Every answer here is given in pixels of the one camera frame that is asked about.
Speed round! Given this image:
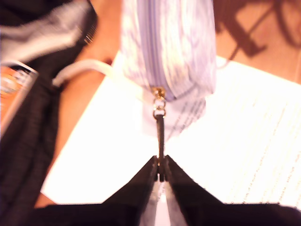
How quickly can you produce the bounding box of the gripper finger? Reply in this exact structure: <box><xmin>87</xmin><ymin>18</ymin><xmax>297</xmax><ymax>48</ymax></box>
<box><xmin>164</xmin><ymin>154</ymin><xmax>224</xmax><ymax>226</ymax></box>
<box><xmin>103</xmin><ymin>155</ymin><xmax>158</xmax><ymax>226</ymax></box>

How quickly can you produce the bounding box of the purple snakeskin zipper pouch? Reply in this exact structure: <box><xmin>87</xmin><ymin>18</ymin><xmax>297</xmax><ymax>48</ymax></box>
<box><xmin>119</xmin><ymin>0</ymin><xmax>217</xmax><ymax>182</ymax></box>

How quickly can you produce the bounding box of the printed paper sheet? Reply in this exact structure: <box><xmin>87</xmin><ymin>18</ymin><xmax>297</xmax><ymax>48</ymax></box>
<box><xmin>41</xmin><ymin>53</ymin><xmax>301</xmax><ymax>210</ymax></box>

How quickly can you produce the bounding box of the black hoodie grey lining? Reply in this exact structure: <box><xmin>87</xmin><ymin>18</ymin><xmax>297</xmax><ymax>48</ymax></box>
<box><xmin>0</xmin><ymin>0</ymin><xmax>98</xmax><ymax>226</ymax></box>

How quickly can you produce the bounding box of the orange LeRobot sticker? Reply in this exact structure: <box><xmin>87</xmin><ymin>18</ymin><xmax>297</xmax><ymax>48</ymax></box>
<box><xmin>0</xmin><ymin>61</ymin><xmax>40</xmax><ymax>137</ymax></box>

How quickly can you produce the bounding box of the white hoodie drawstring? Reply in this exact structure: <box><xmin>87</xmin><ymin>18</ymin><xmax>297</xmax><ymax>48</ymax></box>
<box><xmin>52</xmin><ymin>59</ymin><xmax>148</xmax><ymax>99</ymax></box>

